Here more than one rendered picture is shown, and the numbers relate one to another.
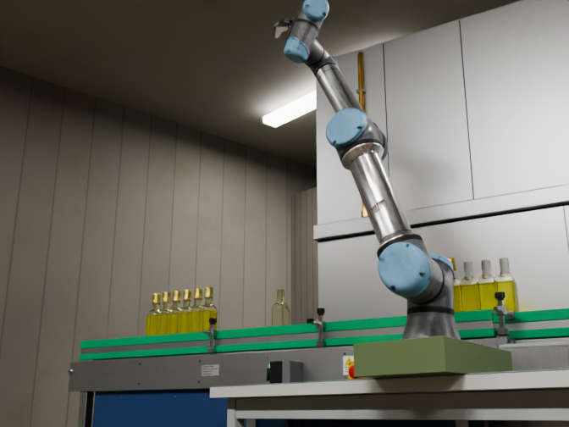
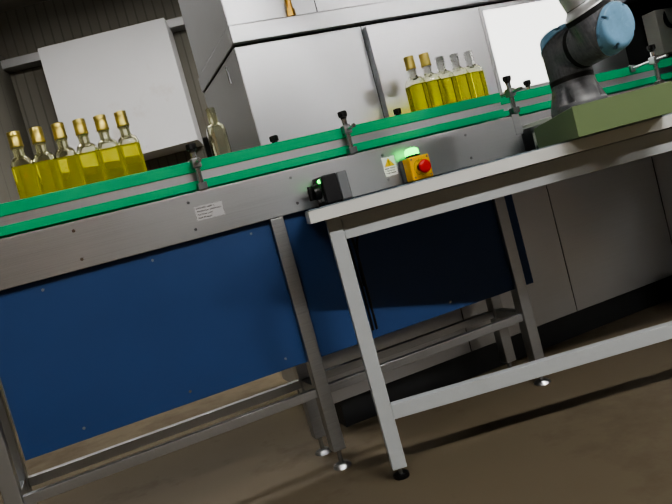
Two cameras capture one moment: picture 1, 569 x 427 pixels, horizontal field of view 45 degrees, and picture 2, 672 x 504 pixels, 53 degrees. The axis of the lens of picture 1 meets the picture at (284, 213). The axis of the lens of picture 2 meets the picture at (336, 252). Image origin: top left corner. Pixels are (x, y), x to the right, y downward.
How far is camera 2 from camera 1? 194 cm
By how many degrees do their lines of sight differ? 56
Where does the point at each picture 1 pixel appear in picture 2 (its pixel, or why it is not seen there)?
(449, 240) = (390, 39)
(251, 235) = not seen: outside the picture
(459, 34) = not seen: outside the picture
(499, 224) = (432, 24)
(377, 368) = (605, 123)
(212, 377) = (216, 218)
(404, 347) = (632, 98)
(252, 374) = (275, 202)
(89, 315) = not seen: outside the picture
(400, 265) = (620, 23)
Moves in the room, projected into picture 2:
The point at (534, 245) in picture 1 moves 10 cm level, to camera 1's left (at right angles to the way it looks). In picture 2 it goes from (462, 42) to (450, 41)
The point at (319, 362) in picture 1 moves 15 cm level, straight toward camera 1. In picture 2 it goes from (356, 169) to (397, 157)
